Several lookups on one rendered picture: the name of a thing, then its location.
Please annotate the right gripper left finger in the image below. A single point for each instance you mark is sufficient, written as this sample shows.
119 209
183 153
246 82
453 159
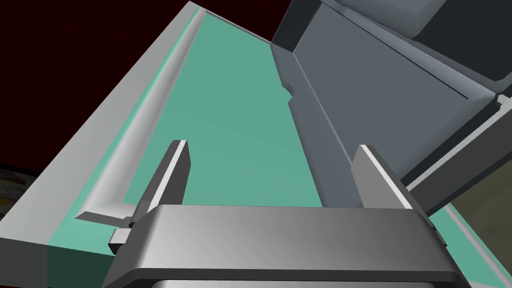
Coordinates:
170 180

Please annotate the grey cupboard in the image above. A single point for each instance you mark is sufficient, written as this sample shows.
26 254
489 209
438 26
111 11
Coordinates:
372 92

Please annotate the teal door with white edge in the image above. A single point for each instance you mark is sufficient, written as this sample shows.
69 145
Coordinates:
236 120

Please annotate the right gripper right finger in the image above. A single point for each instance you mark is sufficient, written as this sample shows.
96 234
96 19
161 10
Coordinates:
376 188

